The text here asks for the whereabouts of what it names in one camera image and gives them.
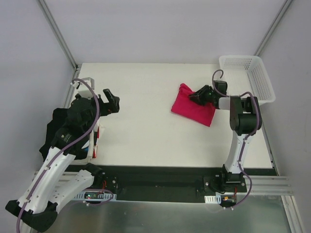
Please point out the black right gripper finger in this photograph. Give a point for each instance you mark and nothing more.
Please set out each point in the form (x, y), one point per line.
(198, 99)
(202, 92)

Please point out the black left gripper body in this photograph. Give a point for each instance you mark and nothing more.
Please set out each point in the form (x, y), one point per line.
(107, 106)

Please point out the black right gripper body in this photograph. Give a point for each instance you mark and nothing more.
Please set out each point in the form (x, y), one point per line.
(205, 94)

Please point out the pink t shirt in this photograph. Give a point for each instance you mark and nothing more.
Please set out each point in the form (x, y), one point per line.
(184, 107)

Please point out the white red shirt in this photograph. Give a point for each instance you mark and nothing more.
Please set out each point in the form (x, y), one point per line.
(97, 140)

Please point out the black t shirt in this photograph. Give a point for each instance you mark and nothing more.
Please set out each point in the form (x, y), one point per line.
(66, 126)

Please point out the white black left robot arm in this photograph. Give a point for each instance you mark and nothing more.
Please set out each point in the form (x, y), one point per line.
(39, 208)

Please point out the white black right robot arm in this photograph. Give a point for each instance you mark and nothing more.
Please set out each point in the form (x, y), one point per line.
(244, 120)

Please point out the white perforated plastic basket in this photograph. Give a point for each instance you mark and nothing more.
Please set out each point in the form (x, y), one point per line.
(247, 73)

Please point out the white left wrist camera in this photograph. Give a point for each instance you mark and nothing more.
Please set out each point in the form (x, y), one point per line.
(82, 90)

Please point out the aluminium frame rail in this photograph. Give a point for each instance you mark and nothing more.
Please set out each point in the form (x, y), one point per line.
(62, 179)

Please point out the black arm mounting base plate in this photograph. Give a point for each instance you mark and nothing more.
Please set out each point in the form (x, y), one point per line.
(167, 184)

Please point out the white slotted cable duct left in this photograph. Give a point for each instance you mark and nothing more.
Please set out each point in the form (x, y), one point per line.
(95, 196)

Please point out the white slotted cable duct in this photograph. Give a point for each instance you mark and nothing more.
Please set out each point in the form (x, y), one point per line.
(213, 199)
(95, 196)

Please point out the white slotted cable duct right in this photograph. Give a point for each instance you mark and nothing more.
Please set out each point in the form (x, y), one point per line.
(213, 199)

